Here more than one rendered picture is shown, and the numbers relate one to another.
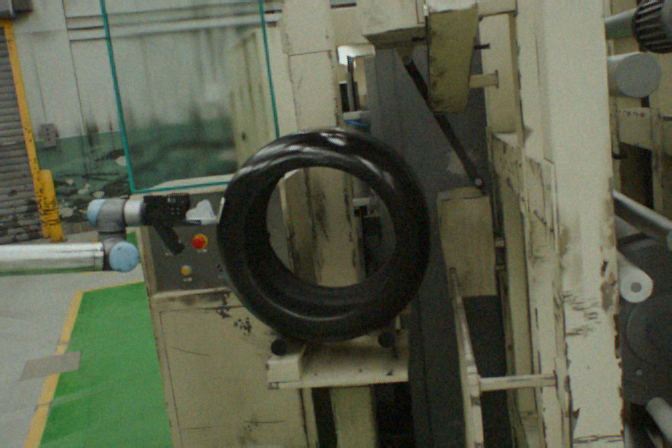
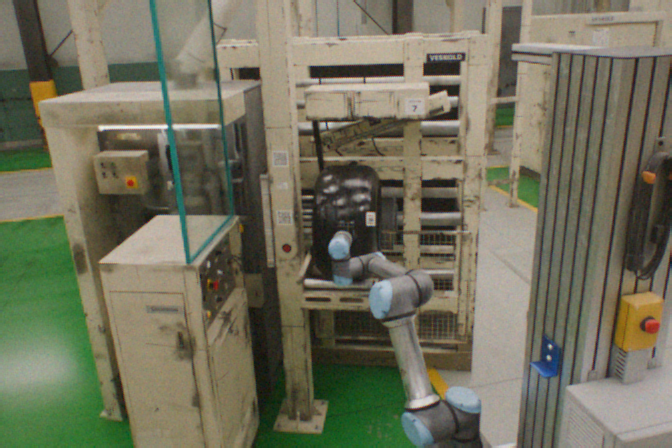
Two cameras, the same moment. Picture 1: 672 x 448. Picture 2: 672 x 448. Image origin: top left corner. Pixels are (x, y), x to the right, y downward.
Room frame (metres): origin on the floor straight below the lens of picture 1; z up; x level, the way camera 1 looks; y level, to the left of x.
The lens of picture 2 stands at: (1.91, 2.66, 2.14)
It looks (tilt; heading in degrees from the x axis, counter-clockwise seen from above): 20 degrees down; 271
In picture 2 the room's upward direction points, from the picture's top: 2 degrees counter-clockwise
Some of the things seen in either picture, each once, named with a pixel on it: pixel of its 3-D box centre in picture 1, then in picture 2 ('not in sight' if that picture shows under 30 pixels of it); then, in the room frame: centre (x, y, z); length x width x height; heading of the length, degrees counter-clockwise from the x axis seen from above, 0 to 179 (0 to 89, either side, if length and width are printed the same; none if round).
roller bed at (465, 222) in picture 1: (466, 241); (310, 217); (2.10, -0.38, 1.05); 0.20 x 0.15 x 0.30; 173
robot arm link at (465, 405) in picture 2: not in sight; (461, 411); (1.54, 1.11, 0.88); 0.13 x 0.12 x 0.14; 26
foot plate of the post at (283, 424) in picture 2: not in sight; (301, 413); (2.19, 0.02, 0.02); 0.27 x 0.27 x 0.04; 83
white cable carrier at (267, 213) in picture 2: not in sight; (269, 220); (2.28, 0.04, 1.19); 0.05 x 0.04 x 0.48; 83
